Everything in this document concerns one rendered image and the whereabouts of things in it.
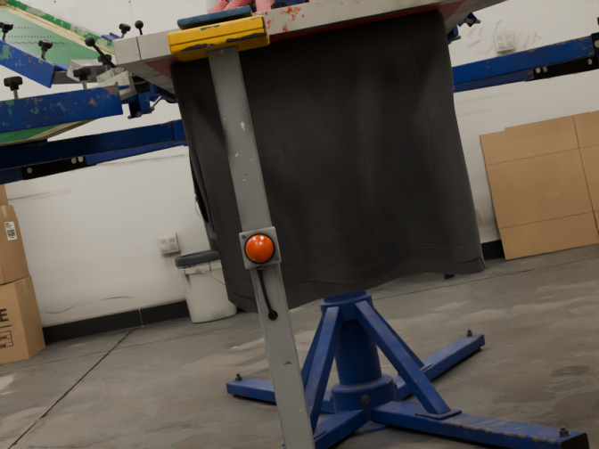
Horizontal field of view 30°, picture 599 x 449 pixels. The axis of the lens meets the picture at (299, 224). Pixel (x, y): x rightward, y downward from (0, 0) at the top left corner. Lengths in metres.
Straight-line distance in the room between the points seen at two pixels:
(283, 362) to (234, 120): 0.34
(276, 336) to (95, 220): 5.06
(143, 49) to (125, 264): 4.85
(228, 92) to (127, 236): 5.03
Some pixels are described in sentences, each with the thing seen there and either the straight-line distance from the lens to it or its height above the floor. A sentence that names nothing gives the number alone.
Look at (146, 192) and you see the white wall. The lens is 6.51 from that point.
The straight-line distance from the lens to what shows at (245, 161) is 1.52.
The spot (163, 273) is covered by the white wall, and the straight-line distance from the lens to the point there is 6.52.
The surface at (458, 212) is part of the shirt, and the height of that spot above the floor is 0.63.
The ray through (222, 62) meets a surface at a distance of 1.53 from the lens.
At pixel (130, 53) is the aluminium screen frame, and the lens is 1.74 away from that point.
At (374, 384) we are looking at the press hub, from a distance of 3.16.
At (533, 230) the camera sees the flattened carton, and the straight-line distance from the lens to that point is 6.43.
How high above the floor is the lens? 0.75
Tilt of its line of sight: 3 degrees down
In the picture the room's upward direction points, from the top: 11 degrees counter-clockwise
